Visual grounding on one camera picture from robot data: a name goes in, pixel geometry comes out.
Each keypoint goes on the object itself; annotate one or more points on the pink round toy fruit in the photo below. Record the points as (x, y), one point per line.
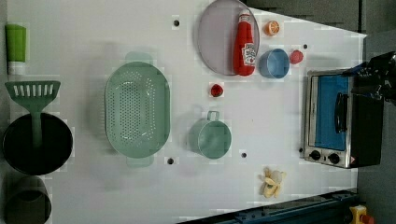
(296, 57)

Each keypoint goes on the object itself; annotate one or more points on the silver toaster oven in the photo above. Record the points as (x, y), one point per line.
(342, 129)

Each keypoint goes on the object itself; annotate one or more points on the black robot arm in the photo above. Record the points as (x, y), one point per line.
(375, 79)

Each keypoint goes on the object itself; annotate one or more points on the peeled banana toy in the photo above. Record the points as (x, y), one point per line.
(271, 182)

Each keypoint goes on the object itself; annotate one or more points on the orange slice toy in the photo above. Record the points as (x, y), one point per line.
(271, 28)

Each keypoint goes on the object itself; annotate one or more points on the grey round plate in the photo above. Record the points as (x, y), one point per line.
(217, 31)

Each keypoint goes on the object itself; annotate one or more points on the green cup with handle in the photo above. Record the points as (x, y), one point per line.
(210, 137)

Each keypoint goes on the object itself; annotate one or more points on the red strawberry toy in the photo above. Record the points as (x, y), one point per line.
(216, 90)

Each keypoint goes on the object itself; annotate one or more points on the green slotted spatula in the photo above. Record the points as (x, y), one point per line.
(34, 96)

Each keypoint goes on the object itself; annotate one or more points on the green and white bottle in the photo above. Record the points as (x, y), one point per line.
(16, 49)

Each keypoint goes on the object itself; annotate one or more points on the dark grey cup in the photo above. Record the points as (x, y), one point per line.
(28, 202)

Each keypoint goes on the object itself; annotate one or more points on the green oval colander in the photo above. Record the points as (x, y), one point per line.
(137, 108)

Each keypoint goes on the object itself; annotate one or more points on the red plush ketchup bottle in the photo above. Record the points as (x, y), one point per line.
(244, 54)

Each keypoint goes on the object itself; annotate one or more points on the blue bowl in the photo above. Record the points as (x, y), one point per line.
(274, 63)

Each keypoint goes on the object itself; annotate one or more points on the yellow red emergency button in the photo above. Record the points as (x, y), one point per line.
(360, 216)

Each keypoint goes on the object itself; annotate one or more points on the black round pan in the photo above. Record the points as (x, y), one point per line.
(18, 150)

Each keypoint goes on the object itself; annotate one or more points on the blue metal frame rail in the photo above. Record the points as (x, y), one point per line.
(329, 208)

